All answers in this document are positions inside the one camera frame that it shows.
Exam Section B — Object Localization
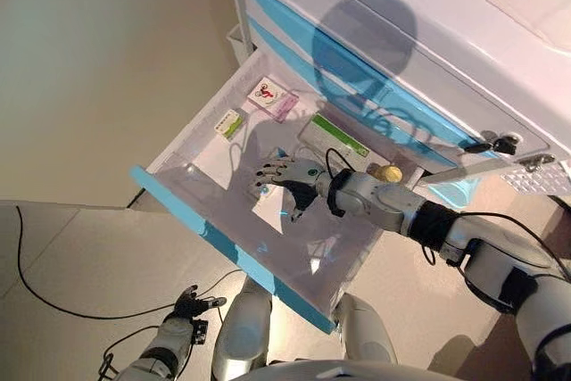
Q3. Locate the yellow round container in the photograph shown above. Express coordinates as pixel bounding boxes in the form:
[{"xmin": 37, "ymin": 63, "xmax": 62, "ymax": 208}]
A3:
[{"xmin": 366, "ymin": 163, "xmax": 403, "ymax": 184}]

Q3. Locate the white cart side bin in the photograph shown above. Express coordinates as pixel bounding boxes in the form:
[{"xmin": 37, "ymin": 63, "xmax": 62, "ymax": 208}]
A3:
[{"xmin": 226, "ymin": 25, "xmax": 256, "ymax": 59}]

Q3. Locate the blue white cart drawer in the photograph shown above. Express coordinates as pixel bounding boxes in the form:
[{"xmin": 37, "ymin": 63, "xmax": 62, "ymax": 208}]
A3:
[
  {"xmin": 128, "ymin": 48, "xmax": 425, "ymax": 335},
  {"xmin": 236, "ymin": 0, "xmax": 501, "ymax": 159},
  {"xmin": 244, "ymin": 14, "xmax": 451, "ymax": 168}
]

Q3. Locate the silver cart latch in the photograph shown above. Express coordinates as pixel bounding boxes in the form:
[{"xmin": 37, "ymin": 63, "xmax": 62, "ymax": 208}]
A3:
[{"xmin": 519, "ymin": 153, "xmax": 558, "ymax": 173}]

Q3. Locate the black cart key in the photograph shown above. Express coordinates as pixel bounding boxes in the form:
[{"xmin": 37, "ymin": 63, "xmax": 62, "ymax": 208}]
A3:
[{"xmin": 461, "ymin": 129, "xmax": 518, "ymax": 155}]

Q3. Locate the grey robot right leg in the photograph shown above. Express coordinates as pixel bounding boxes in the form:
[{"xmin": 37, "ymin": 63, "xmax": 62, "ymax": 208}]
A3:
[{"xmin": 333, "ymin": 292, "xmax": 399, "ymax": 367}]

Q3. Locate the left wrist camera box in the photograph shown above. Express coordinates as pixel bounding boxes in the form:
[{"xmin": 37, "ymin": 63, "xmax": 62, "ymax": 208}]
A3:
[{"xmin": 190, "ymin": 318, "xmax": 210, "ymax": 346}]

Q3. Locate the grey robot torso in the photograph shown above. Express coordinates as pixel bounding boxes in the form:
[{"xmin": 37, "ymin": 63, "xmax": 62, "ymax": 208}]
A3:
[{"xmin": 231, "ymin": 357, "xmax": 468, "ymax": 381}]

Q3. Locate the pink white medicine box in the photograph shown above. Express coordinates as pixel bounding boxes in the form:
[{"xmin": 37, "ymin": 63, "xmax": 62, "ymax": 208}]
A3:
[{"xmin": 246, "ymin": 77, "xmax": 300, "ymax": 123}]

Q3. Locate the white medical cart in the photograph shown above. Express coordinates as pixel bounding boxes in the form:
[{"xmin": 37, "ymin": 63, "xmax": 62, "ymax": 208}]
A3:
[{"xmin": 222, "ymin": 0, "xmax": 571, "ymax": 197}]

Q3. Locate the large green white medicine box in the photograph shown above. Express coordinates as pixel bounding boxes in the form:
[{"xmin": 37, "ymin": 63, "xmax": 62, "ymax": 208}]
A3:
[{"xmin": 296, "ymin": 112, "xmax": 372, "ymax": 163}]

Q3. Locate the white perforated plastic basket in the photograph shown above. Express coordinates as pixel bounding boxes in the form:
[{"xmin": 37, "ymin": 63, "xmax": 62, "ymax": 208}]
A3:
[{"xmin": 499, "ymin": 162, "xmax": 571, "ymax": 198}]

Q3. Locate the small green white medicine box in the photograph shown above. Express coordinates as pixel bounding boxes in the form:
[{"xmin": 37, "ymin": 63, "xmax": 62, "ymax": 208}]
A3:
[{"xmin": 213, "ymin": 108, "xmax": 245, "ymax": 140}]

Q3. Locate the black floor cable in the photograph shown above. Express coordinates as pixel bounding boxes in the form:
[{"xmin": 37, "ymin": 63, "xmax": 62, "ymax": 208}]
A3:
[{"xmin": 15, "ymin": 205, "xmax": 244, "ymax": 320}]

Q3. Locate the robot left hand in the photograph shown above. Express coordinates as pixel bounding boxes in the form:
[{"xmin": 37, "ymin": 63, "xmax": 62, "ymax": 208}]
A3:
[{"xmin": 172, "ymin": 284, "xmax": 228, "ymax": 320}]

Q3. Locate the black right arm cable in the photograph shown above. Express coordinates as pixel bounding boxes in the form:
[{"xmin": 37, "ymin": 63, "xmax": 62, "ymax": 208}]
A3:
[{"xmin": 324, "ymin": 147, "xmax": 571, "ymax": 279}]

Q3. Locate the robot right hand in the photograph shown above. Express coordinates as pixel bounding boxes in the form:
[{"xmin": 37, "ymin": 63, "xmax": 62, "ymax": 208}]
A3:
[{"xmin": 253, "ymin": 156, "xmax": 330, "ymax": 223}]

